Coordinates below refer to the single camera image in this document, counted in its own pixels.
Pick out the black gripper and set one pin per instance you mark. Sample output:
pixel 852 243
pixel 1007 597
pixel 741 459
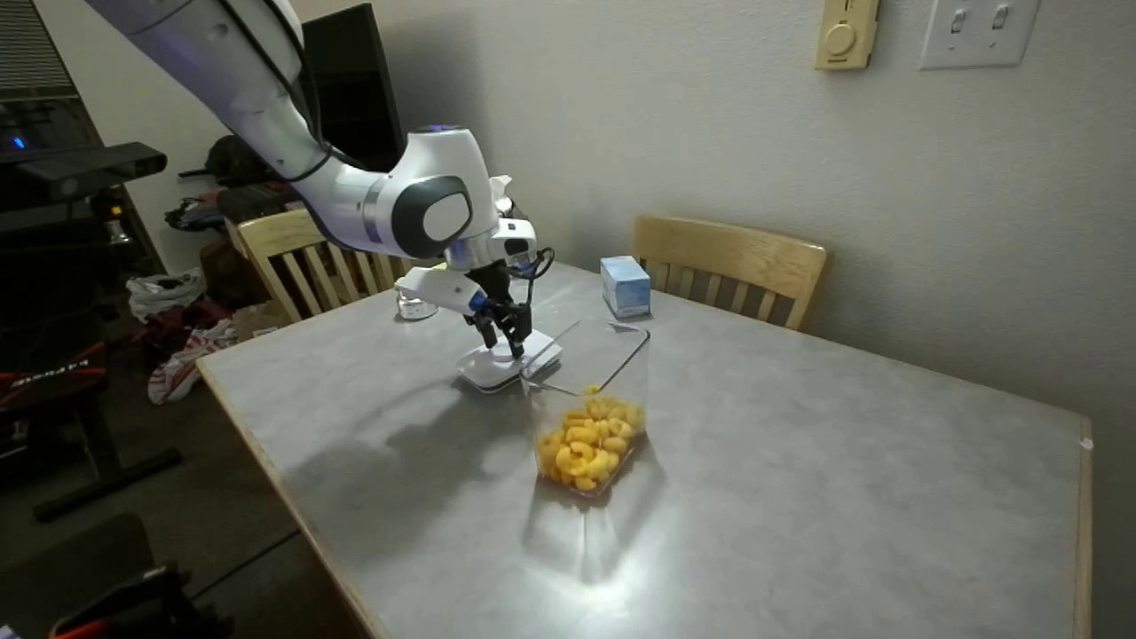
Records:
pixel 496 290

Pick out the white container lid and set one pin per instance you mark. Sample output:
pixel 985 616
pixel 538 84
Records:
pixel 508 372

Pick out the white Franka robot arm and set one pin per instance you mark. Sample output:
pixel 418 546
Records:
pixel 260 95

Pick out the clear plastic container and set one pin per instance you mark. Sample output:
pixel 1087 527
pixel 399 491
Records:
pixel 605 355

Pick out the light blue box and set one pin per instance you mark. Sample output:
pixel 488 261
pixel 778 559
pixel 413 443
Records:
pixel 626 287

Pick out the light wooden slatted chair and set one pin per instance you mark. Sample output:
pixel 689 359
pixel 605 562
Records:
pixel 277 243
pixel 734 261

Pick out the black monitor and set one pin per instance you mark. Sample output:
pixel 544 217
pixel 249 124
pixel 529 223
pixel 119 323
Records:
pixel 355 84

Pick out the red and white clothes pile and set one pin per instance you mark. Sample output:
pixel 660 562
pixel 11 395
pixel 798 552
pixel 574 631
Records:
pixel 191 349

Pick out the red and black bag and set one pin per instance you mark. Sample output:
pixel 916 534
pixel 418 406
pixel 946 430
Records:
pixel 125 610

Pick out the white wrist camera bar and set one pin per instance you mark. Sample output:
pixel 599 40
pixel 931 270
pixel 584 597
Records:
pixel 434 290

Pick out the black camera bar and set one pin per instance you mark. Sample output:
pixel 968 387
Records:
pixel 95 167

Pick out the beige wall thermostat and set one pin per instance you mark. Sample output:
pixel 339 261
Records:
pixel 845 36

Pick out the white light switch plate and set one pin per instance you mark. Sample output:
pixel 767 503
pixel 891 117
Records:
pixel 978 35

